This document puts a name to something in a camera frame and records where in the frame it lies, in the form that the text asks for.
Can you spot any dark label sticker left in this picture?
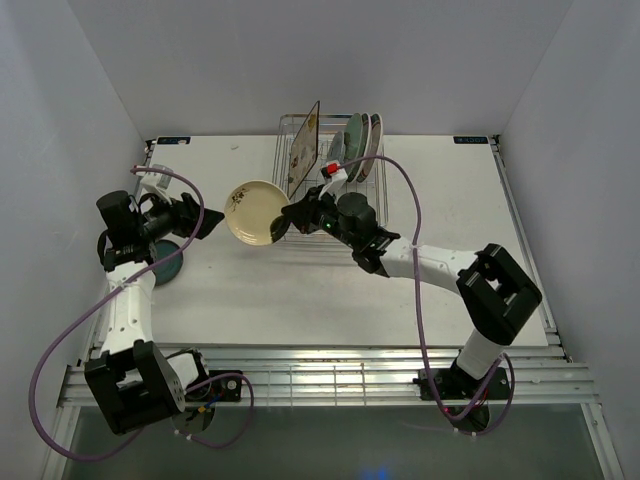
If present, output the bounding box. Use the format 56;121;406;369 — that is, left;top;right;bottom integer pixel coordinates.
156;136;191;145

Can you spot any light blue scalloped plate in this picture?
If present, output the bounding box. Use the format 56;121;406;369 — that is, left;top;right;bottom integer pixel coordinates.
327;131;346;164

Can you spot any dark label sticker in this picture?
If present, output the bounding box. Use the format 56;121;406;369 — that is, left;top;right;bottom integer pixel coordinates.
156;136;191;145
453;135;489;145

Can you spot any white plate teal rim front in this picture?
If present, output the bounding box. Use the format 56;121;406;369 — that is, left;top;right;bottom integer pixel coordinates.
356;113;371;183

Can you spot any cream plate with flowers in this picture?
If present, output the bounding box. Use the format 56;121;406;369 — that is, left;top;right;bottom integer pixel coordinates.
224;180;289;247

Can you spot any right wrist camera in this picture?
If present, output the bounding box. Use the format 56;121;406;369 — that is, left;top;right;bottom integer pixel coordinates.
319;161;348;198

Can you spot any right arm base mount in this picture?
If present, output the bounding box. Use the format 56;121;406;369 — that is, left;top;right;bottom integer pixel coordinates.
413;367;510;402

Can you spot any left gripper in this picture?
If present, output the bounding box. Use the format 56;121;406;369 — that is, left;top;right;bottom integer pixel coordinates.
137;187;224;243

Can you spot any square floral plate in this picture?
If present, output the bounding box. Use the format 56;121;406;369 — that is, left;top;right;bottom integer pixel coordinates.
287;101;320;198

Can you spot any mint green flower plate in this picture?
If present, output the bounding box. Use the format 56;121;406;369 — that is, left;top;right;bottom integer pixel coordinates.
344;113;366;163

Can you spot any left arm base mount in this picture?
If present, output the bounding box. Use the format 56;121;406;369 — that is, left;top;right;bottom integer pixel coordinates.
186;370;244;405

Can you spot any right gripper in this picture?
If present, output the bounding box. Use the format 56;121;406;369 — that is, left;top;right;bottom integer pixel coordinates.
282;185;358;249

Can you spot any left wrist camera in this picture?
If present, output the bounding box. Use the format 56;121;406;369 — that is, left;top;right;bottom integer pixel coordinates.
136;164;172;195

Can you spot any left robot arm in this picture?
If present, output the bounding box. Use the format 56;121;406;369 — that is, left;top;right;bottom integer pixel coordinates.
84;190;224;435

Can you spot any dark label sticker right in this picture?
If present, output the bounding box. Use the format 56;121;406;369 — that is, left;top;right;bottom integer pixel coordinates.
453;135;489;145

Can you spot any metal wire dish rack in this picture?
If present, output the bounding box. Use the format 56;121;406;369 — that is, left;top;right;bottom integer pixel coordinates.
272;113;389;246

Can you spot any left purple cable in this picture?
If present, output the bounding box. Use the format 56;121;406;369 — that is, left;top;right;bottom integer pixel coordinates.
28;164;256;461

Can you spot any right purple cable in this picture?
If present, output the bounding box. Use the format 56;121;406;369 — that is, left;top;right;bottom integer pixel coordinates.
322;154;514;436

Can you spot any white plate teal rim back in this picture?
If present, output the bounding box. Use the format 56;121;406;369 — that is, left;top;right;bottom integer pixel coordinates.
362;113;383;178

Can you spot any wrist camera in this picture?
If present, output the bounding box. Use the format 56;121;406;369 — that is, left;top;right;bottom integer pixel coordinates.
136;164;172;195
319;161;348;198

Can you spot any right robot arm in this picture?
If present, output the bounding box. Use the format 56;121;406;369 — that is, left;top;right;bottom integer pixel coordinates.
224;184;542;398

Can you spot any dark teal saucer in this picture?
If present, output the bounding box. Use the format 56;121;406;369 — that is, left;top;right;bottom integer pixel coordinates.
152;240;184;287

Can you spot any purple cable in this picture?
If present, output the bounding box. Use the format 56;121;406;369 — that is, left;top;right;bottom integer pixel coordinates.
28;164;256;461
322;154;514;436

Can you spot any white plate teal rim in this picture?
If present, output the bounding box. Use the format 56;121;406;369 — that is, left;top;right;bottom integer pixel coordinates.
356;113;371;183
362;113;383;178

